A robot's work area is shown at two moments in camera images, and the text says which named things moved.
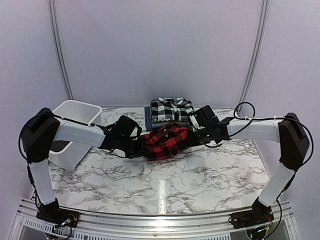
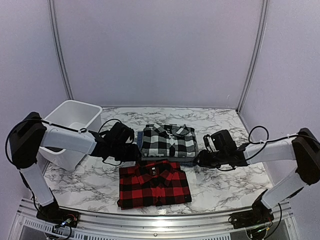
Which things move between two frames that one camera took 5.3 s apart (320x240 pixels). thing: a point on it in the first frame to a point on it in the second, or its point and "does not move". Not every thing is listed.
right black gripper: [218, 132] to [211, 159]
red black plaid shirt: [167, 141] to [152, 183]
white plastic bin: [69, 157] does not move
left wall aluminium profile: [52, 9] does not move
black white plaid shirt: [175, 109] to [169, 140]
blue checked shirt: [148, 122] to [139, 136]
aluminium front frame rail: [281, 225] does not move
